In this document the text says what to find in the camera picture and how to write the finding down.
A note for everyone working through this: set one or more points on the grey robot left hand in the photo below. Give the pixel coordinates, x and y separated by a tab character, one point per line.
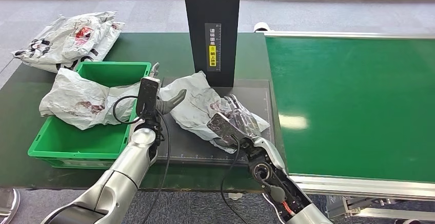
170	103

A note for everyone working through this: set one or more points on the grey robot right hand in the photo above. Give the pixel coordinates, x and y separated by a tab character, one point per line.
243	120

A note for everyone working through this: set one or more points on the grey poly mailer parcel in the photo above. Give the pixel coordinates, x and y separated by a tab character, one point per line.
81	103
193	110

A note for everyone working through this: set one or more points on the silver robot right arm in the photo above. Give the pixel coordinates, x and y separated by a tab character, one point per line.
282	185

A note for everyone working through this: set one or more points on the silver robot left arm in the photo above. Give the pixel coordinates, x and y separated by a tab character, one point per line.
125	171

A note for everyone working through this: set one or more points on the black inbound scanner machine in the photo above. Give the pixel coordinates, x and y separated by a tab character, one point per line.
214	29

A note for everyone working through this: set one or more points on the green conveyor belt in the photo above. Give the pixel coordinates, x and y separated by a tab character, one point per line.
357	96

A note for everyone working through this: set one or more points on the dark green table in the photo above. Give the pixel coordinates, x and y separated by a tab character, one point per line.
153	49

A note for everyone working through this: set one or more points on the white table foot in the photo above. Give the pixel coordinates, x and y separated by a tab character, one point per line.
235	196

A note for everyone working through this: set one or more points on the green plastic crate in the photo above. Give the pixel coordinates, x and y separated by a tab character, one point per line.
85	144

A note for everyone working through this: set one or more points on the white bag with red print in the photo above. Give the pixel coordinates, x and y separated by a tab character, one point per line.
71	35

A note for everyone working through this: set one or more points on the white bag with black print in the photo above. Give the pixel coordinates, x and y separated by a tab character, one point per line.
42	58

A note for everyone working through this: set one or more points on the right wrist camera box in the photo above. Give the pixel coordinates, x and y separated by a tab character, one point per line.
222	127

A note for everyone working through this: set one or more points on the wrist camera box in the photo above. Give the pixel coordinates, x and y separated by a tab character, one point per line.
147	98
222	127

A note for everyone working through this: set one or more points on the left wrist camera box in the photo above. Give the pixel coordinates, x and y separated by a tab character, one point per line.
147	98

